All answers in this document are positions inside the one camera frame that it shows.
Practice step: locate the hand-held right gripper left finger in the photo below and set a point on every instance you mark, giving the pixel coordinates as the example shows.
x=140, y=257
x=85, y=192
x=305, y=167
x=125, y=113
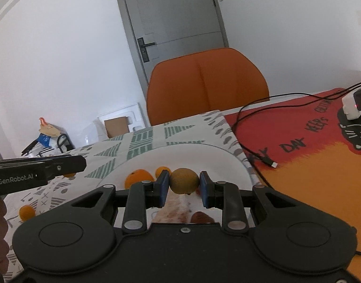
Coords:
x=163, y=187

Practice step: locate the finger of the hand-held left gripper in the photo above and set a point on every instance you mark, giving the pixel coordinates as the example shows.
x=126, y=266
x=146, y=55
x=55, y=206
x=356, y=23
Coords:
x=68, y=164

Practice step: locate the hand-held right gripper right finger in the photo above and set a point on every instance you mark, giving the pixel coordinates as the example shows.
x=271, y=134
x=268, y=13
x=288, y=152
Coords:
x=204, y=189

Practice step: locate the large orange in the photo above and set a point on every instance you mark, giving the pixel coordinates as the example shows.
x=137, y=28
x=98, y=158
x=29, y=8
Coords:
x=70, y=175
x=137, y=177

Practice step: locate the small orange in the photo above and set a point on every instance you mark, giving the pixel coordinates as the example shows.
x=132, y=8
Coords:
x=161, y=171
x=27, y=212

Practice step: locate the yellow-green round fruit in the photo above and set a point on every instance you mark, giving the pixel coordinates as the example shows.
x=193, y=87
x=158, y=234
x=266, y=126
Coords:
x=184, y=180

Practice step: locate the brown passion fruit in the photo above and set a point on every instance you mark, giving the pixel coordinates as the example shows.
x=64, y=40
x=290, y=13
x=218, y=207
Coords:
x=201, y=217

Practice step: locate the white plate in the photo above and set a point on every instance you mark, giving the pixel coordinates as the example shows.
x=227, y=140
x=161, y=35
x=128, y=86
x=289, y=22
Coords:
x=198, y=159

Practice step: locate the black storage rack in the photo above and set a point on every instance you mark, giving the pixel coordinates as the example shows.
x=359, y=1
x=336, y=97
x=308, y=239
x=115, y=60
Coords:
x=62, y=143

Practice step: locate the blue packet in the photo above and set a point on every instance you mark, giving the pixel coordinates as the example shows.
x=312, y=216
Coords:
x=44, y=140

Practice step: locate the clear plastic bag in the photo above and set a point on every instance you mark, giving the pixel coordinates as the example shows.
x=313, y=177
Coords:
x=90, y=134

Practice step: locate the patterned tablecloth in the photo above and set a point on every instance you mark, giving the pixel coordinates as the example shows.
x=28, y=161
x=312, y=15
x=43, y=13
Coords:
x=139, y=141

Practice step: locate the brown cardboard box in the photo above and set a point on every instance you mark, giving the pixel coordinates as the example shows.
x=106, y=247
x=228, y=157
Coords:
x=116, y=127

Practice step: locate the red orange printed mat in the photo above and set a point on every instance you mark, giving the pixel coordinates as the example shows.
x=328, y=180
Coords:
x=301, y=177

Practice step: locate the orange chair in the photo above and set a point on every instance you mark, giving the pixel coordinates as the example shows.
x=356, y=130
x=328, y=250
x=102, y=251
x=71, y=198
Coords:
x=204, y=88

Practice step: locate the grey door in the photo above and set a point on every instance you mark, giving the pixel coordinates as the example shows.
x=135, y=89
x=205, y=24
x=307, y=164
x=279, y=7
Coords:
x=174, y=20

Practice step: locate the white electronic device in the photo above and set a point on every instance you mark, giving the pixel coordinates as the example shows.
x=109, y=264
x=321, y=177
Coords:
x=351, y=109

